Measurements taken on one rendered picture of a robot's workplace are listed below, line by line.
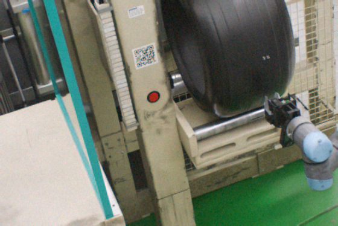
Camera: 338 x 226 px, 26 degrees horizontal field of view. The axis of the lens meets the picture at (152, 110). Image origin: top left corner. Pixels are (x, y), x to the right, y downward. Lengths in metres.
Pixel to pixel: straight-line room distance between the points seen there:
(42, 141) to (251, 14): 0.72
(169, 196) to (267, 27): 0.78
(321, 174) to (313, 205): 1.30
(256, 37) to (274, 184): 1.46
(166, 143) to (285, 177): 1.19
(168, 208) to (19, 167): 0.92
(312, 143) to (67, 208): 0.72
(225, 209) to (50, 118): 1.58
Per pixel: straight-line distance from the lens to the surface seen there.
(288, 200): 3.46
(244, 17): 2.18
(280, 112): 2.21
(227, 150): 2.48
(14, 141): 1.99
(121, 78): 2.31
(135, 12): 2.20
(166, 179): 2.59
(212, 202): 3.48
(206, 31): 2.17
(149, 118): 2.41
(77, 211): 1.72
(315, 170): 2.12
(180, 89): 2.65
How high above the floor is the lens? 2.43
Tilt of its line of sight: 36 degrees down
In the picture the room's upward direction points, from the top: 12 degrees counter-clockwise
